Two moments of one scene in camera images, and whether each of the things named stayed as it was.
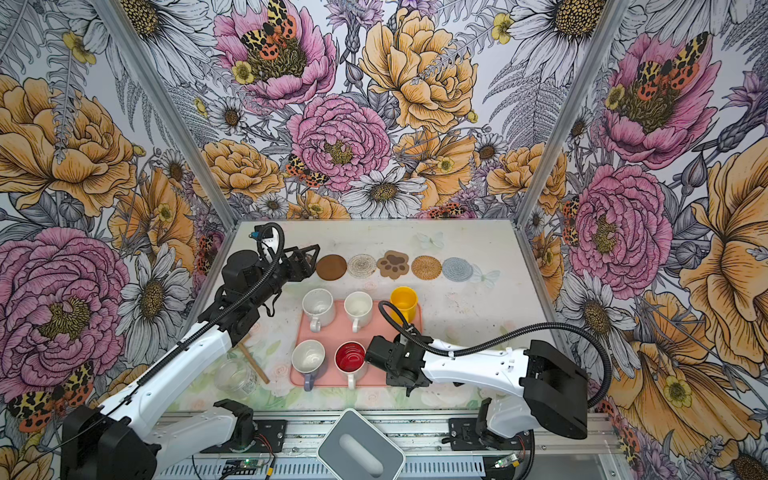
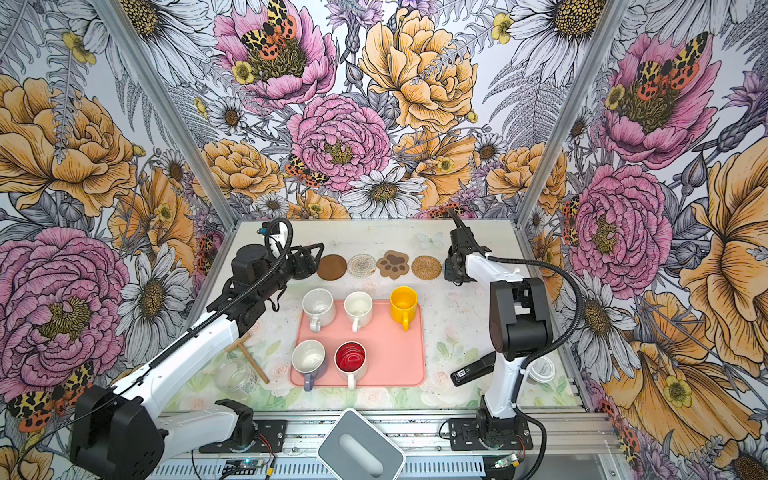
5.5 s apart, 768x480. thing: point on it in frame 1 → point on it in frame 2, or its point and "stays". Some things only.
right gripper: [391, 379] → [449, 262]
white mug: [359, 307] stays
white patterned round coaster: [361, 265] stays
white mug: [318, 305] stays
